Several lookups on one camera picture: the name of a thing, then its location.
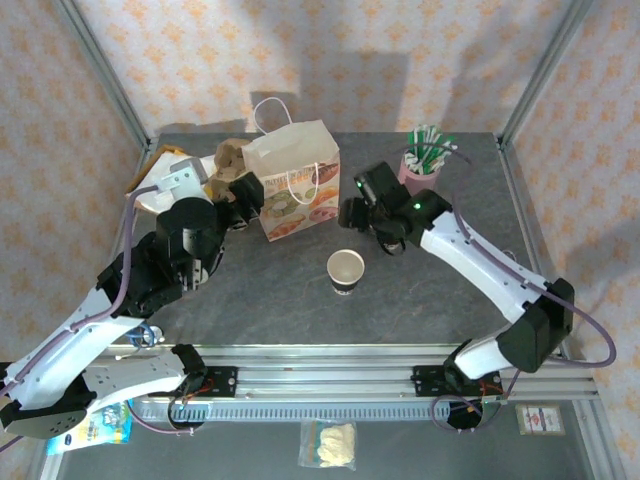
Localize brown pulp cup carrier stack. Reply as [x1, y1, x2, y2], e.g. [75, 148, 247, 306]
[205, 138, 259, 201]

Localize paper coffee cup black sleeve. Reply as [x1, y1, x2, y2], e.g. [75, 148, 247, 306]
[326, 249, 365, 297]

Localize white donut print paper bag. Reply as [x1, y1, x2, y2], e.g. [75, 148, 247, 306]
[241, 97, 342, 244]

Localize white paper napkins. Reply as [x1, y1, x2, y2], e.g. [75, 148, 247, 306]
[133, 149, 217, 211]

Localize pink straw holder cup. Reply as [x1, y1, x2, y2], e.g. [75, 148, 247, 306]
[398, 152, 444, 196]

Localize brown cardboard napkin box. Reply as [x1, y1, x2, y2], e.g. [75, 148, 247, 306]
[124, 143, 221, 214]

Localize blue white snack packet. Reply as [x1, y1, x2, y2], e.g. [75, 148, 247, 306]
[47, 402, 135, 457]

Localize clear zip bag yellow contents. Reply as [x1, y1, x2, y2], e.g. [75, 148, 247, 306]
[298, 419, 359, 471]

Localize small red white sachet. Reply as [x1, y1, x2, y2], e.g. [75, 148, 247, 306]
[514, 403, 566, 436]

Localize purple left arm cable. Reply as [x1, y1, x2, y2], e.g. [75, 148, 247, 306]
[0, 184, 199, 441]

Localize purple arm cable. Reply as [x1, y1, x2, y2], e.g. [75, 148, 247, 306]
[0, 184, 199, 441]
[394, 143, 619, 434]

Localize aluminium table side rail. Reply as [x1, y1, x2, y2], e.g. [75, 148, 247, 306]
[79, 139, 154, 361]
[496, 134, 586, 361]

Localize blue cable bundle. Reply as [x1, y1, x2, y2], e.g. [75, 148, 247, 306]
[132, 322, 157, 347]

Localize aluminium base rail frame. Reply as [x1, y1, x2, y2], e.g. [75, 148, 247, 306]
[107, 342, 600, 401]

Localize aluminium frame post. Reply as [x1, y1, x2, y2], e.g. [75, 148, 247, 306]
[52, 0, 154, 154]
[498, 0, 597, 149]

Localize grey slotted cable duct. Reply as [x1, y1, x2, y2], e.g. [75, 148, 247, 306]
[132, 402, 454, 422]

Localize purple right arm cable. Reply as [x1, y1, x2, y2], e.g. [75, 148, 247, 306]
[394, 143, 619, 434]

